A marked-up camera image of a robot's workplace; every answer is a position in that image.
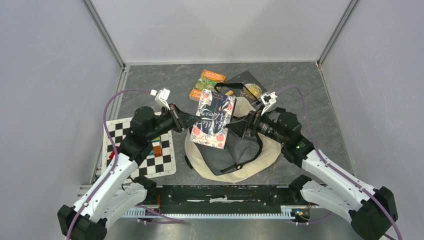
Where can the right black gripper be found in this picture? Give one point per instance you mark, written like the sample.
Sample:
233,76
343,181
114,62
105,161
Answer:
238,128

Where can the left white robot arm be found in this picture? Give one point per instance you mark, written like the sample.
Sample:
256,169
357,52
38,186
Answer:
91,217

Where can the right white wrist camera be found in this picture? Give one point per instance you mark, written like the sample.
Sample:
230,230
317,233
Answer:
268,99

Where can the checkered chess mat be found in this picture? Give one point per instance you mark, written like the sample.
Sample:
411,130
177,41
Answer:
151,167

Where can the colourful block stack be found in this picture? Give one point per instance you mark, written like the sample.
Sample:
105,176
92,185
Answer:
157,149

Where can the orange treehouse book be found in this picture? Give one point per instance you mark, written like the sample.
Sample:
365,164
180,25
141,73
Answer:
207,80

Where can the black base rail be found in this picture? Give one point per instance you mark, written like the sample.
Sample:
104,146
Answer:
223,200

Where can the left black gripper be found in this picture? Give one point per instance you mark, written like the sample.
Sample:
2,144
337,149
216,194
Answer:
183,120

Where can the floral navy book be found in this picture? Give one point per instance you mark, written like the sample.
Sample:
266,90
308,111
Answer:
215,111

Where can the cream canvas backpack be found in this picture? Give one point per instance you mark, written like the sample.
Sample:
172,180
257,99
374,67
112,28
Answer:
240,159

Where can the red calculator toy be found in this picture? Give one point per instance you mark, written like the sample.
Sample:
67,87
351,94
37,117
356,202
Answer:
111,156

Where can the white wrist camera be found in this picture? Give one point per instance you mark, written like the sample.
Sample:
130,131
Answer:
268,99
161,97

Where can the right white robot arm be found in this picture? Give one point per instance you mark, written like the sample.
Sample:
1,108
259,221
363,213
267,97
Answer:
370,211

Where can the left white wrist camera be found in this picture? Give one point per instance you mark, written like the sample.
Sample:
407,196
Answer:
161,97

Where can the black book gold emblem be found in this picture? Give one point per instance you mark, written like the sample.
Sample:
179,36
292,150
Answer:
252,89

